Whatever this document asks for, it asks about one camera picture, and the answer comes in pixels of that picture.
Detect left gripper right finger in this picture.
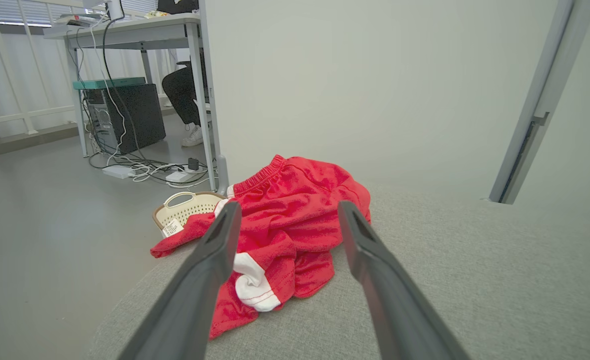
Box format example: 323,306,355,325
338,201,471,360

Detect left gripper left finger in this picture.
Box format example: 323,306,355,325
117,201,242,360

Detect red shorts with white trim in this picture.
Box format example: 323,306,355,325
150,155,372,341

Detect grey fabric sofa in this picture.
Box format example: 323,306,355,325
87,182,590,360

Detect beige plastic laundry basket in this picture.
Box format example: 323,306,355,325
152,191,227,238

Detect white sneaker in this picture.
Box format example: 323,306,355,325
181,125,204,147

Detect black computer tower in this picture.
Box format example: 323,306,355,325
84,83,167,156

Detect person in black clothes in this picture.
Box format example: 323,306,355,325
157,0,211,127

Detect flat teal box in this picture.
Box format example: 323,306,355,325
73,77,147,91

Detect white desk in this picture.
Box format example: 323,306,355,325
43,13,221,192

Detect white metal railing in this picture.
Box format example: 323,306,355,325
0,0,176,151

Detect stack of papers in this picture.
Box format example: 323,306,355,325
55,14,105,27

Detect grey partition post with foot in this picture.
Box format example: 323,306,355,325
198,0,229,196

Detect grey post with black slot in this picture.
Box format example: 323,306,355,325
489,0,590,205

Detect black hanging cable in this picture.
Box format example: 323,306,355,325
101,14,148,161

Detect white hanging cable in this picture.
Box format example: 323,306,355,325
89,25,126,167

